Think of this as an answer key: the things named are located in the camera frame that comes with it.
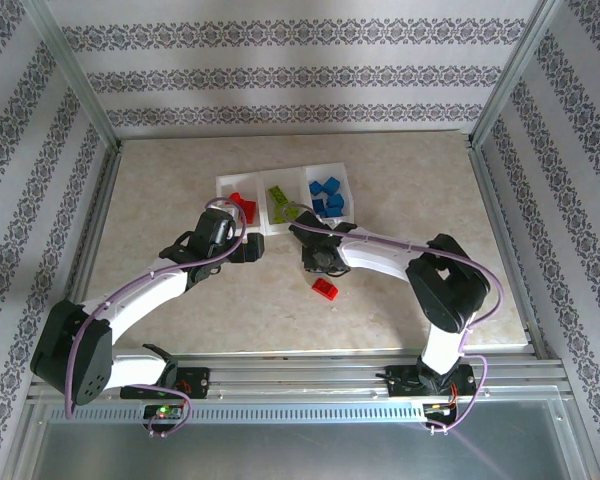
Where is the aluminium side rail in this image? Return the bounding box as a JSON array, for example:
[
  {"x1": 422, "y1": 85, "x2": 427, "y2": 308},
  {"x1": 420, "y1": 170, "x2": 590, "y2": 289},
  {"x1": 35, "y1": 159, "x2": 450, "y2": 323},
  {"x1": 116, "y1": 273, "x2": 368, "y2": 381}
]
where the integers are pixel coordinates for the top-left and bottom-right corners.
[
  {"x1": 48, "y1": 142, "x2": 125, "y2": 362},
  {"x1": 465, "y1": 142, "x2": 550, "y2": 360}
]

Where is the aluminium front rail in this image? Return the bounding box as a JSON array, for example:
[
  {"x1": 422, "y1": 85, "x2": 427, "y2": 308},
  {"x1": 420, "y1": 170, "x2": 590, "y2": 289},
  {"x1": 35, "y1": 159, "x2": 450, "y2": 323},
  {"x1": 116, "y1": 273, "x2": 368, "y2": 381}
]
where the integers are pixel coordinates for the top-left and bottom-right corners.
[{"x1": 27, "y1": 352, "x2": 567, "y2": 402}]

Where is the left controller board with LED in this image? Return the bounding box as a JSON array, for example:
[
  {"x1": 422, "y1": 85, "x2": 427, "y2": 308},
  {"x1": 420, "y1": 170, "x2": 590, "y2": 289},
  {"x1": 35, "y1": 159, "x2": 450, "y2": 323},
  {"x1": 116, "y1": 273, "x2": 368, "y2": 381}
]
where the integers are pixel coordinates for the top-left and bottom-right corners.
[{"x1": 143, "y1": 402, "x2": 187, "y2": 422}]

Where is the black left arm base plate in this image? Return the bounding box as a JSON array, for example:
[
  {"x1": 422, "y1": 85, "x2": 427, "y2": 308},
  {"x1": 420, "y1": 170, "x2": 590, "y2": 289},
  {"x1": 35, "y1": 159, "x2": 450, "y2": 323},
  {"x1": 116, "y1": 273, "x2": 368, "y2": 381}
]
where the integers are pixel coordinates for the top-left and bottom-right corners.
[{"x1": 119, "y1": 366, "x2": 211, "y2": 401}]

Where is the white plastic bin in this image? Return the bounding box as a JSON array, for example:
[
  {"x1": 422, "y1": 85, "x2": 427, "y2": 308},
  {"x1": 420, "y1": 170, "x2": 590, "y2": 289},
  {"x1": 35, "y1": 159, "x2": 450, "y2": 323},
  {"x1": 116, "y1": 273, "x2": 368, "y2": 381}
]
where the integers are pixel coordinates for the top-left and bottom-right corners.
[
  {"x1": 257, "y1": 167, "x2": 307, "y2": 237},
  {"x1": 301, "y1": 161, "x2": 357, "y2": 225},
  {"x1": 214, "y1": 172, "x2": 262, "y2": 237}
]

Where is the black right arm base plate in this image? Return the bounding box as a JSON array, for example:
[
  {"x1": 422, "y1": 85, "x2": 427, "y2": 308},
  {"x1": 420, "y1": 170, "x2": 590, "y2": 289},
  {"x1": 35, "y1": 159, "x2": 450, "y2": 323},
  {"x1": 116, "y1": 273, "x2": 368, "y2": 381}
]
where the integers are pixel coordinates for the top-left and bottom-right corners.
[{"x1": 386, "y1": 363, "x2": 479, "y2": 400}]

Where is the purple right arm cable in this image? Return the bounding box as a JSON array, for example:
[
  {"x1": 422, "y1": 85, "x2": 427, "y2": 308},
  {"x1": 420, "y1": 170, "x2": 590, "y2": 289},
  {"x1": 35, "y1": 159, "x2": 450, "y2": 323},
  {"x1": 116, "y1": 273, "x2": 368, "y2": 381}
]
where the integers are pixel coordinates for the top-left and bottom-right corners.
[{"x1": 281, "y1": 201, "x2": 506, "y2": 434}]

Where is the slotted metal strip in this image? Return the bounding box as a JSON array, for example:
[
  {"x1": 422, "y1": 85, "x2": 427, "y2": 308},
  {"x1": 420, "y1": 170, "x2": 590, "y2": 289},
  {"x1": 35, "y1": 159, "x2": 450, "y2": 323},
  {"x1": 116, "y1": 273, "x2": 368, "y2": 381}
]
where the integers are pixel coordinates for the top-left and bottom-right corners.
[{"x1": 47, "y1": 403, "x2": 551, "y2": 424}]

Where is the aluminium frame post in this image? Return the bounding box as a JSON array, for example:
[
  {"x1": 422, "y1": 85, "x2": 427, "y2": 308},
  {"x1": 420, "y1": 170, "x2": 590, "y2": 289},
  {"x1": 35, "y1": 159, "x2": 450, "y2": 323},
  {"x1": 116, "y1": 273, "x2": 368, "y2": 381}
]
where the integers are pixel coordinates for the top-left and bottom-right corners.
[
  {"x1": 22, "y1": 0, "x2": 122, "y2": 147},
  {"x1": 468, "y1": 0, "x2": 567, "y2": 147}
]

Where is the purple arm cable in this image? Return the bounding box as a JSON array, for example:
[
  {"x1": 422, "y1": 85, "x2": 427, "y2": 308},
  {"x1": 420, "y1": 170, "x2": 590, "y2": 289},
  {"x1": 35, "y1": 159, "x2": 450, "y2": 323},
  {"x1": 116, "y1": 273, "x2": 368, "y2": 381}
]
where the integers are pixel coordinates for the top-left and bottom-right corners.
[
  {"x1": 281, "y1": 201, "x2": 506, "y2": 434},
  {"x1": 64, "y1": 196, "x2": 249, "y2": 437}
]

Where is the red sloped lego brick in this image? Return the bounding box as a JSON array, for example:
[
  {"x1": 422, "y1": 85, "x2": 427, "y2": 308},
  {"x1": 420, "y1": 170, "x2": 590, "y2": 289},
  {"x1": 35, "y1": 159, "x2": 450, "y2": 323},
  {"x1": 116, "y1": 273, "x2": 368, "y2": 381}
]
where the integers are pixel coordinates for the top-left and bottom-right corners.
[{"x1": 312, "y1": 277, "x2": 340, "y2": 302}]

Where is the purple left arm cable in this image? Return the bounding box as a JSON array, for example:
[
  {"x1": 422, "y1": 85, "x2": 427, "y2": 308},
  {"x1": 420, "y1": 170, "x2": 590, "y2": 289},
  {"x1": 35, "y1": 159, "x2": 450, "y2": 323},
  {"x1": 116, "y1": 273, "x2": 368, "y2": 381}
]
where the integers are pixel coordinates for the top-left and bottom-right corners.
[{"x1": 64, "y1": 196, "x2": 249, "y2": 437}]

